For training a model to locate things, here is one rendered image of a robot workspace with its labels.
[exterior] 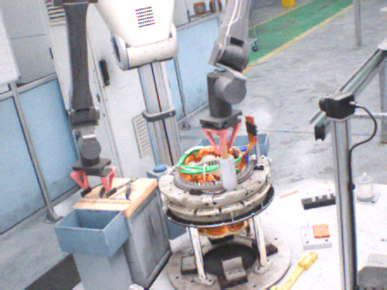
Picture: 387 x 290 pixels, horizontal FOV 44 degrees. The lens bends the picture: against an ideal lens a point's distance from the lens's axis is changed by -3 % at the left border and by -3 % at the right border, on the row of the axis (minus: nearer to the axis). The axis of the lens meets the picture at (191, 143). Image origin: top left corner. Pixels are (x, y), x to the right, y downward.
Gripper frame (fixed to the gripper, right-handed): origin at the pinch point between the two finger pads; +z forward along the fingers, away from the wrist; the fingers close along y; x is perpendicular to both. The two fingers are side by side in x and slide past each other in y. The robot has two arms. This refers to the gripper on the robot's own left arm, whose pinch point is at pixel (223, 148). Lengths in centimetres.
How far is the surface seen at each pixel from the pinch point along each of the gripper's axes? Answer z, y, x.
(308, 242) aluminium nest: 39.5, 25.5, -12.1
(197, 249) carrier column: 29.6, -6.2, 6.9
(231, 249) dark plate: 43.3, 14.6, 10.0
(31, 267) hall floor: 135, 37, 191
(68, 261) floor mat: 131, 53, 170
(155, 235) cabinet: 33.1, -2.8, 26.2
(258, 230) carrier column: 26.7, 6.5, -5.6
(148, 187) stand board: 17.0, -2.2, 27.2
